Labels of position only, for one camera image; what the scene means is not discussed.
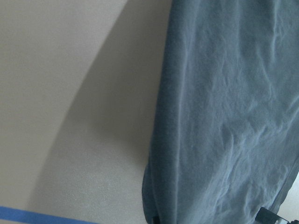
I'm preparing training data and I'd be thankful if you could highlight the black t-shirt with logo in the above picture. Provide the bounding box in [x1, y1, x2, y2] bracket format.
[142, 0, 299, 224]

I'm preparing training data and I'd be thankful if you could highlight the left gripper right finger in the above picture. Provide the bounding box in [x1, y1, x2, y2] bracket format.
[256, 207, 289, 224]

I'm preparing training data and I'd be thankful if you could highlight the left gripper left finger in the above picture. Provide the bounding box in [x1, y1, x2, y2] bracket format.
[151, 216, 158, 224]

